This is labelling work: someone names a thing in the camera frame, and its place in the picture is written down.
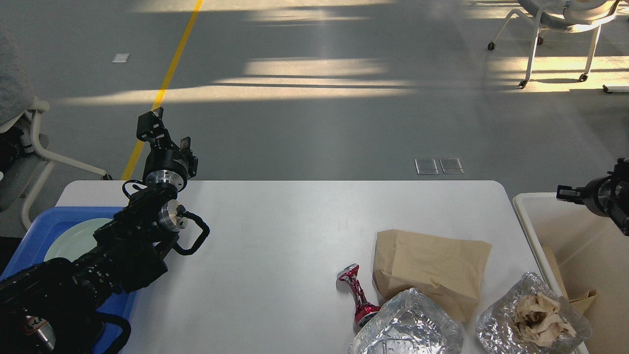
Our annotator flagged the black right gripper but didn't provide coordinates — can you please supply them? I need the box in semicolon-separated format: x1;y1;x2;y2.
556;176;616;218

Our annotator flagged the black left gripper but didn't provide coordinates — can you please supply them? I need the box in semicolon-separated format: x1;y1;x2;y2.
136;107;199;191

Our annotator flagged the light green plate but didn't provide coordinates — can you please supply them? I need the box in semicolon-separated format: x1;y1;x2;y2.
44;218;112;262

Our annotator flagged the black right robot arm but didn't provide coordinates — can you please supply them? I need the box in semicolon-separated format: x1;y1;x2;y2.
556;158;629;236

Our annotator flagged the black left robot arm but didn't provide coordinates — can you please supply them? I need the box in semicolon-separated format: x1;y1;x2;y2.
0;107;210;354

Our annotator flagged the white plastic bin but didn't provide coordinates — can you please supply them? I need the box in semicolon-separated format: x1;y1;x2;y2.
513;192;629;354

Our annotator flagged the cardboard piece in bin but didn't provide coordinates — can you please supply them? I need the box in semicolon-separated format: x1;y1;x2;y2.
542;246;598;314

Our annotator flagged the crumpled brown paper napkin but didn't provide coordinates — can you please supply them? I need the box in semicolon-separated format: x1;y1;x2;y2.
513;293;576;347

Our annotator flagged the right floor outlet plate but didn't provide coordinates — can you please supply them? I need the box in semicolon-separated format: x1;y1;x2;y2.
439;158;464;175

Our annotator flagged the floor outlet plate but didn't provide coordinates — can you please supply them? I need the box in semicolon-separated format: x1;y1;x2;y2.
415;158;439;176
439;158;464;175

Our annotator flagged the white chair left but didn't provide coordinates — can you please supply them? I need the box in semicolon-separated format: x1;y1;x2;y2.
1;25;112;230

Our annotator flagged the white chair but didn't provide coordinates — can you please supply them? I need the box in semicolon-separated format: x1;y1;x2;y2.
487;0;620;89
1;25;112;230

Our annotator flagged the brown paper bag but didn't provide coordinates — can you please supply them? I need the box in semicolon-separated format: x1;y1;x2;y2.
372;229;492;322

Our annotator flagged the small foil piece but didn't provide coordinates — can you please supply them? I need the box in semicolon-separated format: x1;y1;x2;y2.
476;272;592;354

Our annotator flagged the left floor outlet plate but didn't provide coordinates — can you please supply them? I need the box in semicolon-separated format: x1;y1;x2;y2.
415;158;439;176

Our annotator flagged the white chair top right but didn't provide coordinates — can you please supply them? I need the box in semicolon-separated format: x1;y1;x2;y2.
487;0;620;89

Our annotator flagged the blue plastic tray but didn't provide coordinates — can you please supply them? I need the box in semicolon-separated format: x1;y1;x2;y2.
1;206;136;354

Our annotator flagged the crumpled aluminium foil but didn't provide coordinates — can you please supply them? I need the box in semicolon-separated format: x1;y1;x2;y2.
348;288;464;354

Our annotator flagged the crushed red soda can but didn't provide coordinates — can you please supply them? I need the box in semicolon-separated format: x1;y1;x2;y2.
337;264;380;328

